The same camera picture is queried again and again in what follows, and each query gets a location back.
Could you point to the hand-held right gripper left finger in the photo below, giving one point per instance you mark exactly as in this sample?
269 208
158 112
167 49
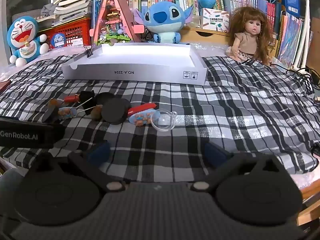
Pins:
98 152

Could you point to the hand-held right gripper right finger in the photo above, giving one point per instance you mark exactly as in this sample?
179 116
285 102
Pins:
212 153

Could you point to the black round disc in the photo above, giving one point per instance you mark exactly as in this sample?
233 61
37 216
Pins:
105 98
115 111

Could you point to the small blue patterned capsule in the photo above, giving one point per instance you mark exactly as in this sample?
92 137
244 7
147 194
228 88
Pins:
67 112

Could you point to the large blue patterned capsule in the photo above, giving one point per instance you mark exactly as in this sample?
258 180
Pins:
143 118

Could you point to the small red capsule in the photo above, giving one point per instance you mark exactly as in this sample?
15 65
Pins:
72 98

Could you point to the white cardboard box tray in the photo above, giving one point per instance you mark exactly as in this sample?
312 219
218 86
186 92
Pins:
135 65

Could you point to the black white plaid blanket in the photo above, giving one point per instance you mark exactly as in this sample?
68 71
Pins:
225 110

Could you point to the thin metal pin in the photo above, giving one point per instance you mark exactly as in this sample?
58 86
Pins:
83 103

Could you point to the brown flat case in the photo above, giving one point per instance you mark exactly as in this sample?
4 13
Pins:
3 85

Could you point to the black cat-shaped piece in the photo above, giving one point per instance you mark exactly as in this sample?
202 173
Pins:
86 100

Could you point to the clear plastic half sphere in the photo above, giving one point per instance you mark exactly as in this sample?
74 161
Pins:
165 121

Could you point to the blue robot cat plush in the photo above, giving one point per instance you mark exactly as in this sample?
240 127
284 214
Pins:
23 38

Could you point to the black binder clip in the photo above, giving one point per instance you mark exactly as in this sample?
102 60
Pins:
90 52

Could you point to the red plastic crate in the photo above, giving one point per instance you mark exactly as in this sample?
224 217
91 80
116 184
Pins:
75 32

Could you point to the wooden drawer box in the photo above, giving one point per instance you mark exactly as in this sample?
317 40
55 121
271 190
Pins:
202 36

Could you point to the long-haired baby doll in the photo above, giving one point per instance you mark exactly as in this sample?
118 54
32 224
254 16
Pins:
251 33

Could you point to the grey cloth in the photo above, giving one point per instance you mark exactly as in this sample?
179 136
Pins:
49 10

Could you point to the colourful printed carton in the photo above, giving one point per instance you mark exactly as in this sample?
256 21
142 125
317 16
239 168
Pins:
215 19

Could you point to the stack of lying books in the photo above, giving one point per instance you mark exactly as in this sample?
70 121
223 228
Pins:
73 6

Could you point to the row of thin picture books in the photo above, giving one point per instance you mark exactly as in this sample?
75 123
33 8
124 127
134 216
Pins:
292 37

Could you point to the blue alien plush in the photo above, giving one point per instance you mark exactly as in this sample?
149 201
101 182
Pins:
163 18

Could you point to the tall blue upright books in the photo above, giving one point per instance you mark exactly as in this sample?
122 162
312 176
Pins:
98 5

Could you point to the white tube lamp stand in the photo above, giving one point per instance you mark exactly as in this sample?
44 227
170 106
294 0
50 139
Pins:
303 25

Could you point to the pink a-frame miniature house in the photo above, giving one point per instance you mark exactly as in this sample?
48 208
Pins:
113 22

